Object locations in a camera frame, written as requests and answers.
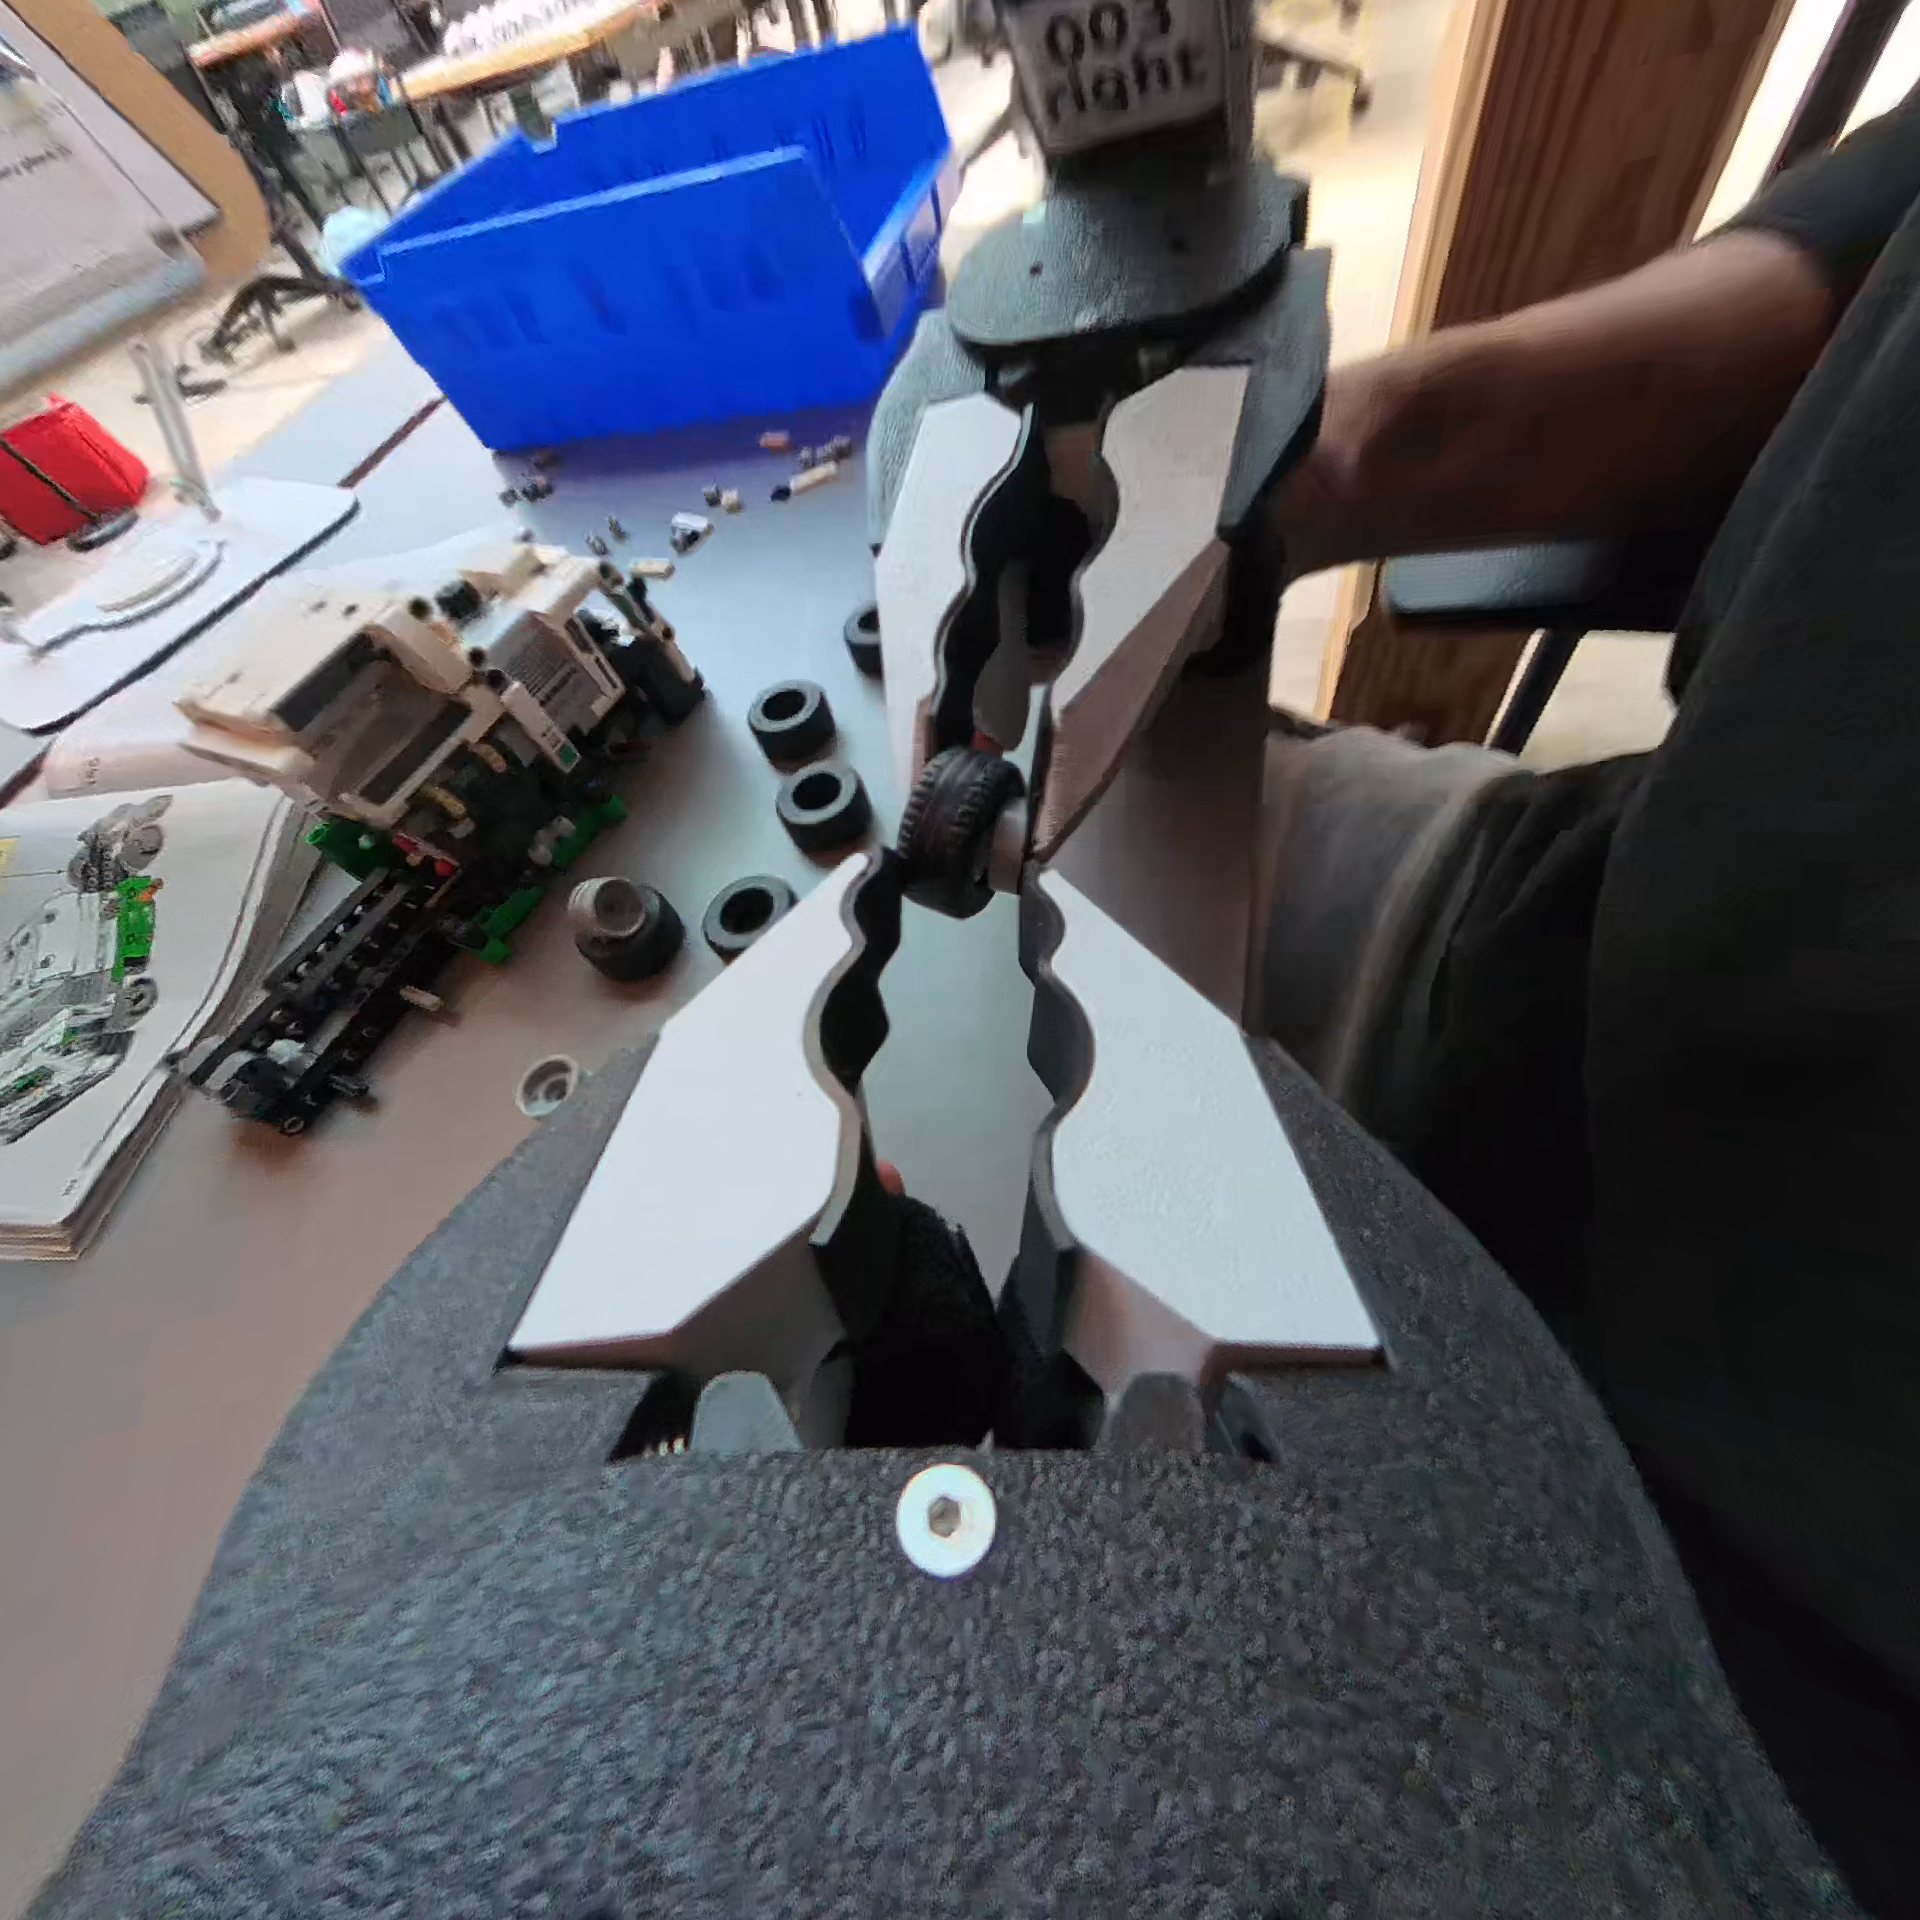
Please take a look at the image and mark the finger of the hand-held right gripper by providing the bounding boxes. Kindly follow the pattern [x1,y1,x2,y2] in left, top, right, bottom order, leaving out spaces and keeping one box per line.
[1027,360,1258,867]
[876,397,1040,787]

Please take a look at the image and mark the metal stand post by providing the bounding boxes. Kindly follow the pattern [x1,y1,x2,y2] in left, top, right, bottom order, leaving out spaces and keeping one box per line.
[133,342,219,518]

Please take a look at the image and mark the black chair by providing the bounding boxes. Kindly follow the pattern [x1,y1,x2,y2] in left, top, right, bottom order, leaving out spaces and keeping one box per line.
[1377,538,1705,756]

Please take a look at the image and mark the white stand base board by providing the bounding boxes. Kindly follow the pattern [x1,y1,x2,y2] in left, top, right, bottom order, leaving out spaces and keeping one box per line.
[0,476,363,736]

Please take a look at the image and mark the scattered small lego pieces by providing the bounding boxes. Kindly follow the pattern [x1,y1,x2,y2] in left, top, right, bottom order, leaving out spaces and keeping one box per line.
[491,425,866,561]

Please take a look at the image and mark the lego instruction booklet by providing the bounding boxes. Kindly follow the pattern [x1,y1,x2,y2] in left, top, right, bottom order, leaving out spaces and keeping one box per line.
[0,776,309,1266]

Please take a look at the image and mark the red bag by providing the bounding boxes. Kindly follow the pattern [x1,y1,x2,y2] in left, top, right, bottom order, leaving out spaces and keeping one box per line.
[0,397,153,551]

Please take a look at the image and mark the person's right forearm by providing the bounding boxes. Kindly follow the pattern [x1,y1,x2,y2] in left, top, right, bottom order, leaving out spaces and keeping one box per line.
[1272,224,1858,583]

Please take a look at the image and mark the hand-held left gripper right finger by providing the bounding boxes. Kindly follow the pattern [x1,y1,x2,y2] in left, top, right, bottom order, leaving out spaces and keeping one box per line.
[1015,871,1382,1377]

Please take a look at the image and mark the person's grey pants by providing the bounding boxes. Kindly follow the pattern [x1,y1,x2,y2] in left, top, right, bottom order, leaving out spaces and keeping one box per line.
[1242,718,1651,1351]

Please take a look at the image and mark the white lego truck model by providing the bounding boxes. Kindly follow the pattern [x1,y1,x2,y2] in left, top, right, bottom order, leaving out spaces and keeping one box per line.
[177,535,710,1139]

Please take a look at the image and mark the blue plastic bin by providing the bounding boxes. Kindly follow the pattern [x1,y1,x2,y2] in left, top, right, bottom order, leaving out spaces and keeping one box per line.
[343,20,965,456]

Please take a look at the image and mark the person's dark shirt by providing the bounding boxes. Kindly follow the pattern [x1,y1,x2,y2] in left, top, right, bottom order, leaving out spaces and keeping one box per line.
[1583,87,1920,1920]

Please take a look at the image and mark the wooden door panel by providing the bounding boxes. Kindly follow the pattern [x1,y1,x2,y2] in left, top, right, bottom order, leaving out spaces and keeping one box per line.
[1321,0,1810,751]

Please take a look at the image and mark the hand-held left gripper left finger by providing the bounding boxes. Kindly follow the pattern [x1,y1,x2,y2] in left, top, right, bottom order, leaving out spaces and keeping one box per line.
[510,852,908,1383]

